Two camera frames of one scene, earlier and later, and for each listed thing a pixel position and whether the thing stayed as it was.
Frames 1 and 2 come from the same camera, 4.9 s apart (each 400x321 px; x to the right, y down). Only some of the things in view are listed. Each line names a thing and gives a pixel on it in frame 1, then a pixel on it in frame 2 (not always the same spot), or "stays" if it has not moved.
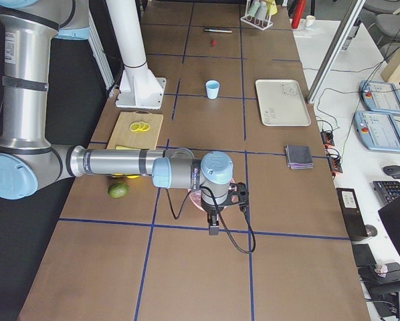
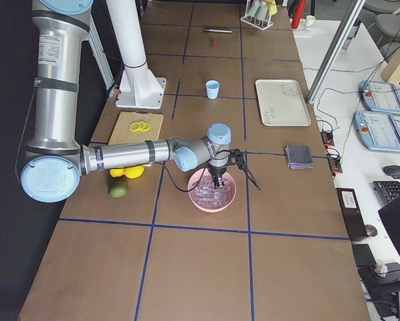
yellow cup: x=271 y=7 stays
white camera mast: x=126 y=23 stays
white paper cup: x=310 y=20 stays
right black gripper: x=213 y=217 -> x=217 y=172
